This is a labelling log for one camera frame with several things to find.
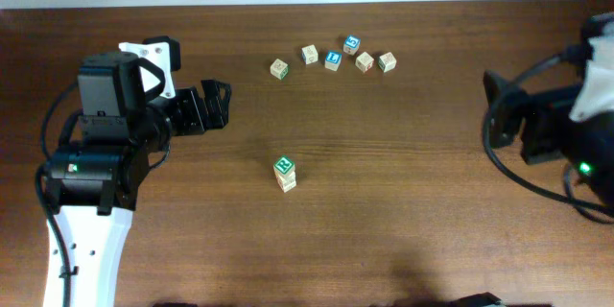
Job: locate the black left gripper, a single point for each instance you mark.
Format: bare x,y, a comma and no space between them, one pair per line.
215,101

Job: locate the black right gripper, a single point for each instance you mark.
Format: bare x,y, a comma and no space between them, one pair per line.
537,112

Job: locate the natural block brown picture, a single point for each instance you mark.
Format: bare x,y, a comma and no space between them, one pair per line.
284,167

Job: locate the yellow wooden block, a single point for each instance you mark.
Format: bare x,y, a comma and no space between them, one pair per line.
286,184

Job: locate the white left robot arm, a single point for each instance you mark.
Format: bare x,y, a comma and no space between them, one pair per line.
88,187

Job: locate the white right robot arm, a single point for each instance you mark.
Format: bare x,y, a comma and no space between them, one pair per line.
574,122

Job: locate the natural block green print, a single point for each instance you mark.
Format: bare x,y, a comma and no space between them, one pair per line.
279,69

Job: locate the natural block grey print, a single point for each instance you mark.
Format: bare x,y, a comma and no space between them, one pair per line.
309,54

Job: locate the blue letter H block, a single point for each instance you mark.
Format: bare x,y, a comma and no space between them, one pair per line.
333,60

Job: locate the blue number five block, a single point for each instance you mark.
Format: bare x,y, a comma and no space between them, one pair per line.
351,45

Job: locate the natural block red print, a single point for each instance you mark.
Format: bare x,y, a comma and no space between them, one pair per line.
364,62

